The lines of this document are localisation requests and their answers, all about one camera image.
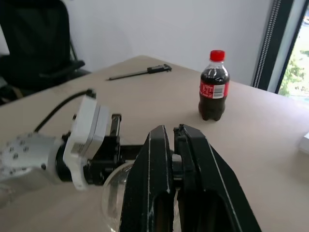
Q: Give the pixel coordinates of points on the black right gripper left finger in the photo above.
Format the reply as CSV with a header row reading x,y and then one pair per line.
x,y
144,183

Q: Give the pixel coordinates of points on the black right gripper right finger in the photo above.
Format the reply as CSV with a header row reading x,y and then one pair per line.
x,y
205,183

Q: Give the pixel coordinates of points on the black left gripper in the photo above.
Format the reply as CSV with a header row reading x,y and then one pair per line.
x,y
106,159

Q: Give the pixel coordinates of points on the clear glass mug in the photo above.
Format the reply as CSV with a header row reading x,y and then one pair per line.
x,y
113,188

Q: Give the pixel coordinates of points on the black digital caliper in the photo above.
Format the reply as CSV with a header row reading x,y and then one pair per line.
x,y
154,70

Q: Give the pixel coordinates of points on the cola bottle with red cap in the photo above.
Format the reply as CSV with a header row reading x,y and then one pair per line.
x,y
213,96

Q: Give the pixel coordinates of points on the white box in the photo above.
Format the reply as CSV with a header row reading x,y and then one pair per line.
x,y
305,143

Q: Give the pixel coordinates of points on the black office chair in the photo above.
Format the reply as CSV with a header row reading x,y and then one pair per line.
x,y
36,43

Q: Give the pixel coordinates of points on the dark window frame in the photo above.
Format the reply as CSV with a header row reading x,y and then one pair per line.
x,y
272,46

